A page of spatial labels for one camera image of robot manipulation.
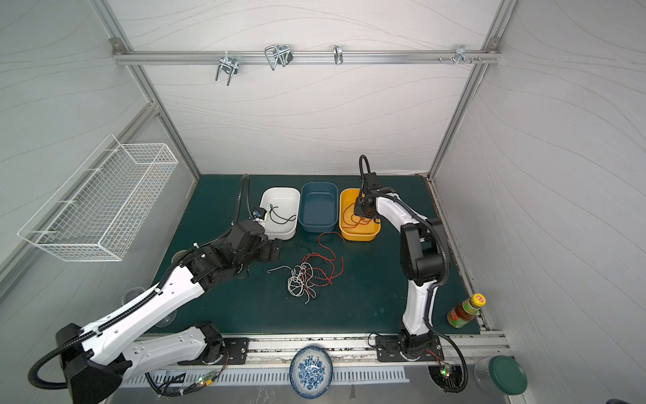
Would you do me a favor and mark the black cable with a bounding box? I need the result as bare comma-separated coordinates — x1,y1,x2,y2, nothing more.
268,204,298,226

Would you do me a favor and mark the red cable tangle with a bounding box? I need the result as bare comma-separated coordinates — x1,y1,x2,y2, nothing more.
297,231,347,289

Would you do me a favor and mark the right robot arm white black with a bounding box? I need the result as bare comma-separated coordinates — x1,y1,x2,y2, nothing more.
354,171,450,358

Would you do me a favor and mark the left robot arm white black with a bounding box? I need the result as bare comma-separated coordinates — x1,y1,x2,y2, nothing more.
28,221,282,403

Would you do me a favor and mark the yellow plastic bin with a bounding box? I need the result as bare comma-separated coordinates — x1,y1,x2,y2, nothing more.
339,188,381,242

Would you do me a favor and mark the blue plastic bin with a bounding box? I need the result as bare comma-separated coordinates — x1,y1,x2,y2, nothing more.
298,182,339,233

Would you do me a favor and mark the white plastic bin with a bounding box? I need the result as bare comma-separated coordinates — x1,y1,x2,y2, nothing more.
259,187,300,240

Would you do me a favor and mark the olive green mug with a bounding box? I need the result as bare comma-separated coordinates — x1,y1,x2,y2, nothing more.
171,250,187,264

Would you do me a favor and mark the clear plastic cup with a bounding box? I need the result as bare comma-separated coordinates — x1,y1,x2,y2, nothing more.
121,286,146,306

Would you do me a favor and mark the blue white patterned plate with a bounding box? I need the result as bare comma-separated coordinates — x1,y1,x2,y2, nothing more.
289,345,334,400

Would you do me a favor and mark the bottle with yellow cap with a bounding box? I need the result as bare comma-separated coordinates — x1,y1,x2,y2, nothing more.
447,294,487,329

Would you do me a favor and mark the metal hook small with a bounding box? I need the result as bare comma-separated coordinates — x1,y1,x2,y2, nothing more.
332,45,343,66

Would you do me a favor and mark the metal hook clamp middle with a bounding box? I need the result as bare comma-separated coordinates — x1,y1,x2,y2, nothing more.
264,44,294,71

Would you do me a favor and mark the metal hook clamp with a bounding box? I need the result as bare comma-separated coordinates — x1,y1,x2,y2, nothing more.
264,44,294,71
215,55,239,86

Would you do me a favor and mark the metal hook clamp left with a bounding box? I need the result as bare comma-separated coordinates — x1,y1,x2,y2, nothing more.
215,55,239,86

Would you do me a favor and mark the jar with green lid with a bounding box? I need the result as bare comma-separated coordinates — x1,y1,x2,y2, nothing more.
474,355,528,397

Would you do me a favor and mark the aluminium crossbar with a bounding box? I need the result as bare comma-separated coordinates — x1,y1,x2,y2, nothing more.
113,48,502,66

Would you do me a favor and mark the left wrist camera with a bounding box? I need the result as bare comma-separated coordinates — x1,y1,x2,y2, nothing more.
251,207,267,222

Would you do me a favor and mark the white cable tangle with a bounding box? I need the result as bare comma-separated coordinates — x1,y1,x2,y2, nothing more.
266,263,316,305

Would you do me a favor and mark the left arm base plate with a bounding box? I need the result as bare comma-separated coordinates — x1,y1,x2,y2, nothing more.
178,337,250,366

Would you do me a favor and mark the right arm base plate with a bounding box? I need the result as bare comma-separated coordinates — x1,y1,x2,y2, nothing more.
368,333,444,364

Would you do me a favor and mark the white wire basket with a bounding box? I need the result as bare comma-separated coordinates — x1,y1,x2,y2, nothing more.
17,135,178,262

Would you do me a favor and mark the metal bracket right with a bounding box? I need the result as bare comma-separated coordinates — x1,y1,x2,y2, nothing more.
437,45,481,65

